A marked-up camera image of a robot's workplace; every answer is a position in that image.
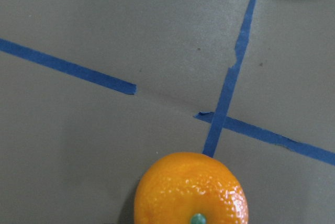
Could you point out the orange mandarin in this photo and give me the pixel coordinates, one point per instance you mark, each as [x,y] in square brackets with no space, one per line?
[187,187]

